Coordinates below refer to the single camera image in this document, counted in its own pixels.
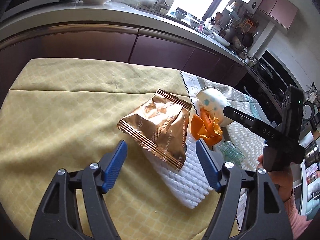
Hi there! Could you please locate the white foam mesh sleeve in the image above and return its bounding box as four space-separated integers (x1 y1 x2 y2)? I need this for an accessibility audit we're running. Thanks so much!
143 133 213 209

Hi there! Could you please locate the golden brown snack wrapper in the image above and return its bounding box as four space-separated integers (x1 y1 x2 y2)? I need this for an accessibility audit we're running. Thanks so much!
117 89 192 171

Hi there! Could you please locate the white patterned paper cup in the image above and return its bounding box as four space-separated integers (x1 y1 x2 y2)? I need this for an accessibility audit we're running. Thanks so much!
196 86 233 127

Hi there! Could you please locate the pink sleeve forearm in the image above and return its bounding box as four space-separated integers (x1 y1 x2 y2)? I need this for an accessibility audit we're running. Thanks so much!
284 191 312 239

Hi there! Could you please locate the dark purple kitchen cabinet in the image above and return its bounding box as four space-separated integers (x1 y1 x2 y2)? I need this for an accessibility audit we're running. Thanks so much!
1 23 247 99

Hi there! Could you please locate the person's right hand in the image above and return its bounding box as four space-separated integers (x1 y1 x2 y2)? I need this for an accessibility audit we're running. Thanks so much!
268 166 293 202

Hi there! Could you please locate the green white wrapper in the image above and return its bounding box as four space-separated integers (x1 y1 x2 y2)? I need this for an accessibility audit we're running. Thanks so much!
217 141 246 167

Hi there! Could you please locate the orange peel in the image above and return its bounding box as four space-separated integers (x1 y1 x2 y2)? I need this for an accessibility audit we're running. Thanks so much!
190 107 223 146

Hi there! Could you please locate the black oven stove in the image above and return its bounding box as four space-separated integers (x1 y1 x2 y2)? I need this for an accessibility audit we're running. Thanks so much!
235 49 301 125

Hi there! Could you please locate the yellow quilted tablecloth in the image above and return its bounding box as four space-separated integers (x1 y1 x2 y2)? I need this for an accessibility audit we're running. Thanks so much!
1 59 219 239

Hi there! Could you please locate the light stone countertop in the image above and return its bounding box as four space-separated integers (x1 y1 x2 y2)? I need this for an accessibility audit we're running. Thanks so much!
1 2 244 65

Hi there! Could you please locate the pink wall cabinet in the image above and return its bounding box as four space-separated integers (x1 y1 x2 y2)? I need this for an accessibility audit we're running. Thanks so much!
257 0 298 33

